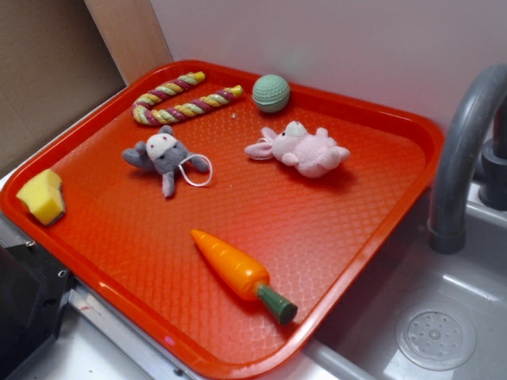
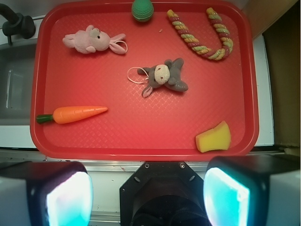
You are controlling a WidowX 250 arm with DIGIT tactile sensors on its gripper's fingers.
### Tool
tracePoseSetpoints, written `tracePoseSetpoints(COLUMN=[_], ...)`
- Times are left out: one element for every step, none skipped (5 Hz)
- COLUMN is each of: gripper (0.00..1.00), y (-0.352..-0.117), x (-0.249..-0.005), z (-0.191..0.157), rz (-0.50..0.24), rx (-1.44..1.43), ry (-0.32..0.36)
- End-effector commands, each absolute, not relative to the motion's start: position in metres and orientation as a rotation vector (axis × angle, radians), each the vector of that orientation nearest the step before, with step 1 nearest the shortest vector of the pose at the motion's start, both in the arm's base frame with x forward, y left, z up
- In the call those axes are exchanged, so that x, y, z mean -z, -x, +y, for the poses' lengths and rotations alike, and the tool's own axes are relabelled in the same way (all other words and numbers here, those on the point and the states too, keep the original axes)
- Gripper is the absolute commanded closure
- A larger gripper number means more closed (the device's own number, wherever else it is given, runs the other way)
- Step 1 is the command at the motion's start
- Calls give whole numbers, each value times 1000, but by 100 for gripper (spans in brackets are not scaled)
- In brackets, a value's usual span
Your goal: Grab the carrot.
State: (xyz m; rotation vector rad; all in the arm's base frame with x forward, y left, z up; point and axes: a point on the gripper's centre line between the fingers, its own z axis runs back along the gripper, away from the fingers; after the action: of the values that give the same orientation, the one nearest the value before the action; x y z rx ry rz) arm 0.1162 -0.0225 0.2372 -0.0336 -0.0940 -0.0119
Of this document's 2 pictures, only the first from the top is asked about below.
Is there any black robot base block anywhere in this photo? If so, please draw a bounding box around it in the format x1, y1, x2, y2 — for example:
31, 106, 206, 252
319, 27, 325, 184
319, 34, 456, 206
1, 242, 74, 379

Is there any orange toy carrot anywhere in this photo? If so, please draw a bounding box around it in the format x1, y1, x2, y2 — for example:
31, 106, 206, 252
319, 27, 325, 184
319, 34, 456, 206
190, 229, 298, 325

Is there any red plastic tray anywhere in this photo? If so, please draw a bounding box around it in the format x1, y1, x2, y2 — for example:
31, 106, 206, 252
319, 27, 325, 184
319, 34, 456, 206
1, 61, 444, 379

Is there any pink plush bunny toy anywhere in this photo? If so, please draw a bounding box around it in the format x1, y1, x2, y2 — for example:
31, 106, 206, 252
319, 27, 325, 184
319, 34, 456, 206
245, 121, 350, 179

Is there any grey plush animal toy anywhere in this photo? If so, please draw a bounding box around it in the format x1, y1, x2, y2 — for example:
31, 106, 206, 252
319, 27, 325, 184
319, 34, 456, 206
122, 126, 213, 198

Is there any green rubber ball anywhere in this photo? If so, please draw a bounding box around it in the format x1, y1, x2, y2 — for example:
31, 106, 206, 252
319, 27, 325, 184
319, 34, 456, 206
252, 74, 291, 113

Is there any grey toy faucet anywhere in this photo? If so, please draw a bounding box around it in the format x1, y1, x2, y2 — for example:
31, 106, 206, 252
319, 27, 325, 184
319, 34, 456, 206
428, 63, 506, 254

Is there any wooden board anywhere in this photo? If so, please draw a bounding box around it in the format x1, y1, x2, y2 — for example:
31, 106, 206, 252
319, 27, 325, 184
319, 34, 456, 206
85, 0, 173, 85

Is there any yellow sponge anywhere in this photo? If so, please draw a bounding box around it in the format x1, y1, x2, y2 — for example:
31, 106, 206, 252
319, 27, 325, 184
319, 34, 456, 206
16, 169, 65, 226

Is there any grey toy sink basin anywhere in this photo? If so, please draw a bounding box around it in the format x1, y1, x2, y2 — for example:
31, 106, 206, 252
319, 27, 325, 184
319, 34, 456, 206
304, 185, 507, 380

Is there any brown cardboard panel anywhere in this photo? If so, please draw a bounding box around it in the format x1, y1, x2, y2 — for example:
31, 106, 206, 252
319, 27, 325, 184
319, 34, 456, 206
1, 1, 124, 175

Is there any dark grey faucet knob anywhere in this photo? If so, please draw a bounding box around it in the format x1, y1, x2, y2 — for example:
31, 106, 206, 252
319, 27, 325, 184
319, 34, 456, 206
478, 101, 506, 211

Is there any multicolour rope toy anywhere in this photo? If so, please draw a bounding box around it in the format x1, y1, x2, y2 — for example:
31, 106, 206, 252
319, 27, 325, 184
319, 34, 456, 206
131, 71, 244, 127

